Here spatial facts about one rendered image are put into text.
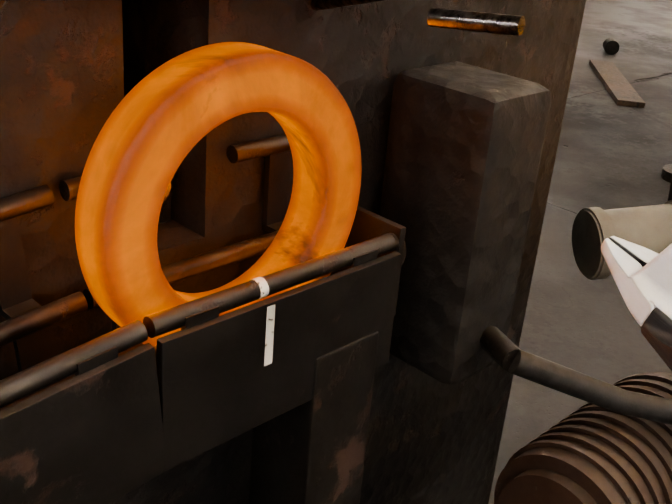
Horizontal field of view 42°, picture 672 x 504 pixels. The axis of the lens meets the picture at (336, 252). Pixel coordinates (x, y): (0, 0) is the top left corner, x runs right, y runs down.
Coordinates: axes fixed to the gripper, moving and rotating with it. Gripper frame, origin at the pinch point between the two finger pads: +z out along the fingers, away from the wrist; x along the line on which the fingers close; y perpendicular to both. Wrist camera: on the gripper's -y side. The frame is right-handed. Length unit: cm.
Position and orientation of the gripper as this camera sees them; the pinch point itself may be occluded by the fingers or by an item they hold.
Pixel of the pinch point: (618, 265)
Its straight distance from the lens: 51.0
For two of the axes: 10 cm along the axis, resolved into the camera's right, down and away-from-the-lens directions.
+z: -6.4, -6.1, 4.7
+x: -7.1, 2.3, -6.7
